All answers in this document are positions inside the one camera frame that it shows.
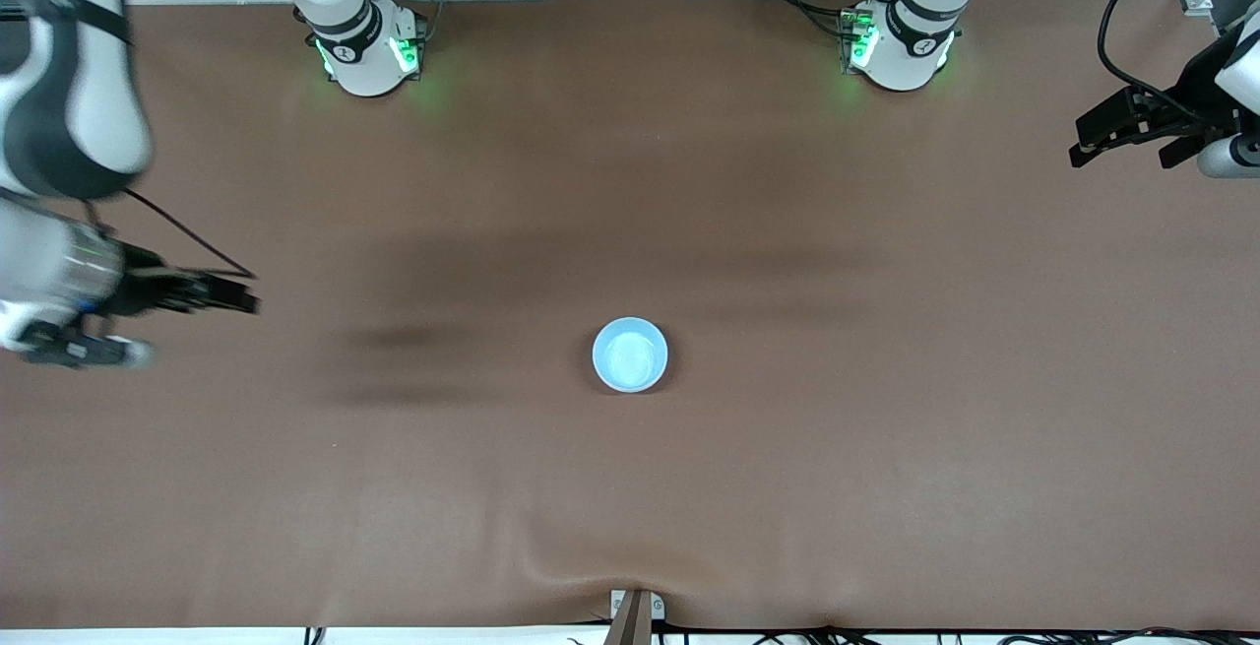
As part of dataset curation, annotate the blue bowl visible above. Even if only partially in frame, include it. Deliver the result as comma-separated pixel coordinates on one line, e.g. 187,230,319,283
592,317,669,394

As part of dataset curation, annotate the brown table mat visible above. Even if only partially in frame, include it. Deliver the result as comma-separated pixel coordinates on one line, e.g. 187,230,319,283
0,0,1260,631

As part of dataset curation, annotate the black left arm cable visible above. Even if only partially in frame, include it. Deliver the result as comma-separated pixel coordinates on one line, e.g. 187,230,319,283
1095,0,1260,119

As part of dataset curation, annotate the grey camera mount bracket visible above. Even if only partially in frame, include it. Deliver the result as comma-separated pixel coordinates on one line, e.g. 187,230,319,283
602,589,666,645

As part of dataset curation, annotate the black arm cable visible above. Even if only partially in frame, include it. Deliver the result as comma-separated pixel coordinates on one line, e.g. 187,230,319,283
1095,0,1260,119
89,187,259,282

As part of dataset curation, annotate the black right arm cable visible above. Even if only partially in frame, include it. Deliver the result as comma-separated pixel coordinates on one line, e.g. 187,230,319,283
89,187,259,282

